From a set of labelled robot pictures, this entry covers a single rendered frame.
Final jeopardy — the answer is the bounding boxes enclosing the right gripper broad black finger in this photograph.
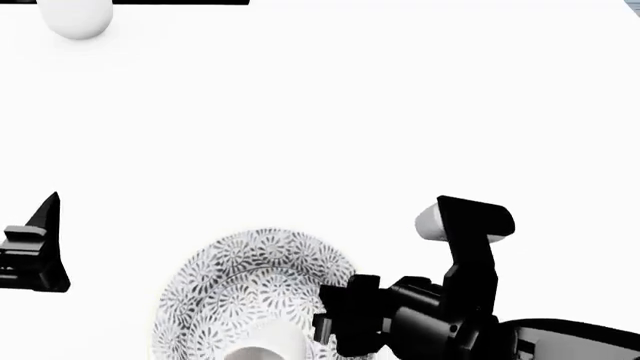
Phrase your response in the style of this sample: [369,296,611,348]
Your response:
[436,194,517,321]

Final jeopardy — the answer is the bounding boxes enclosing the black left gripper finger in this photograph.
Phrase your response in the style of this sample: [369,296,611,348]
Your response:
[24,190,72,294]

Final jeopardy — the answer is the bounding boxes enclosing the right gripper blocky black finger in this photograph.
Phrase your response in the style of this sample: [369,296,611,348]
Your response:
[312,273,397,358]

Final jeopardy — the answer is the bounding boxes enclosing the white cylindrical cup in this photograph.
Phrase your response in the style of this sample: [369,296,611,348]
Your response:
[414,201,516,244]

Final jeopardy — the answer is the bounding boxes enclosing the patterned grey white plate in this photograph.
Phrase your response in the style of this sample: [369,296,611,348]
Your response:
[151,226,362,360]

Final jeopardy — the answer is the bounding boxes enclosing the white rounded object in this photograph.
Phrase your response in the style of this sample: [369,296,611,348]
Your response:
[36,0,115,42]

